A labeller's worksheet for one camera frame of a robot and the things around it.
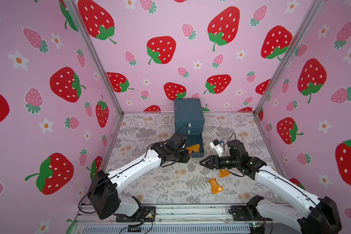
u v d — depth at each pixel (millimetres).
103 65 913
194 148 982
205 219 731
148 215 716
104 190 399
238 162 592
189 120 881
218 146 716
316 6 689
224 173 873
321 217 384
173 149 592
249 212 660
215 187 819
